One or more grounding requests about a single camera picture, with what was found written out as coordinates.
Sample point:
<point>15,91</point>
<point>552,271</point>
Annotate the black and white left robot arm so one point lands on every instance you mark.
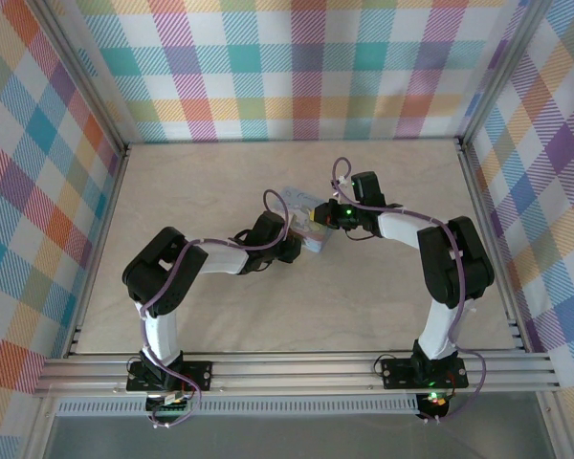
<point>162,330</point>

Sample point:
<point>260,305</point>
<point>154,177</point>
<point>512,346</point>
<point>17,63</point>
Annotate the aluminium frame post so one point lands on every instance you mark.
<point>500,72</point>
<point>83,76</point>

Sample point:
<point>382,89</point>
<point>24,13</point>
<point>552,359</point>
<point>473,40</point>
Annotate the long aluminium mounting rail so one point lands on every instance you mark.
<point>292,370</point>

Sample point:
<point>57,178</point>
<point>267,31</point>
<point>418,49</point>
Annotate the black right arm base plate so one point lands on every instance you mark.
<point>397,373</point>

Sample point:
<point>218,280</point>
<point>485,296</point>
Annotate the aluminium side rail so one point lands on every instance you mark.
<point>103,239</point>
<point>490,191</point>

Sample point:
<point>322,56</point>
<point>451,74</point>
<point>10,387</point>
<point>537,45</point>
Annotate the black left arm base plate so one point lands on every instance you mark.
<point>198,375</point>

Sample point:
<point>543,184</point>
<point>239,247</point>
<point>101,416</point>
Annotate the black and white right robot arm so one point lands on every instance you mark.
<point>435,330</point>

